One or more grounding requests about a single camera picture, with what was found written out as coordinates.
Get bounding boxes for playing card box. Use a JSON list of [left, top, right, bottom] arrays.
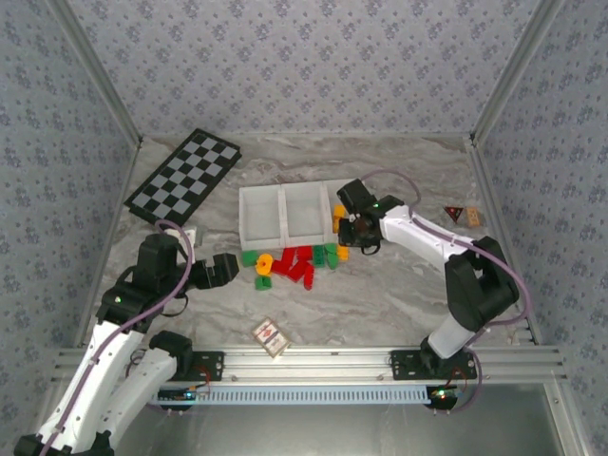
[[251, 316, 292, 358]]

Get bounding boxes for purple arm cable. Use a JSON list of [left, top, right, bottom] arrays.
[[37, 218, 196, 456], [360, 168, 532, 414]]

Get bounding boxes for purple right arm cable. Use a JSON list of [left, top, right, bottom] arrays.
[[360, 168, 532, 414]]

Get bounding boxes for light blue cable duct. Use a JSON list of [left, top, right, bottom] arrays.
[[149, 384, 431, 406]]

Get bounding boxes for black grey checkerboard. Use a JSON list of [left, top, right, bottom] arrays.
[[123, 127, 242, 228]]

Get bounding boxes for white bin for green bricks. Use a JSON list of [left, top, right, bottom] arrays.
[[282, 182, 332, 248]]

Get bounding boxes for aluminium frame post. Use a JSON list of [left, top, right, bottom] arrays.
[[47, 0, 143, 143], [544, 382, 589, 456], [469, 0, 569, 143]]

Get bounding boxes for orange yellow blocks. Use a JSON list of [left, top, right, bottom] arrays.
[[324, 179, 370, 246]]

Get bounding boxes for aluminium lower frame post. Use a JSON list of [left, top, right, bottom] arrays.
[[544, 382, 589, 456]]

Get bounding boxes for aluminium front rail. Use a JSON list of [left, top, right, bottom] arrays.
[[51, 345, 569, 384]]

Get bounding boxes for aluminium side rail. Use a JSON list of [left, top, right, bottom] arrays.
[[465, 135, 542, 346], [73, 137, 143, 351]]

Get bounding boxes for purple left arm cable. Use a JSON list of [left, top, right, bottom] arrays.
[[37, 218, 196, 456]]

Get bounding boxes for thin black left gripper cable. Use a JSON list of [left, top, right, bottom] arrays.
[[159, 289, 190, 319]]

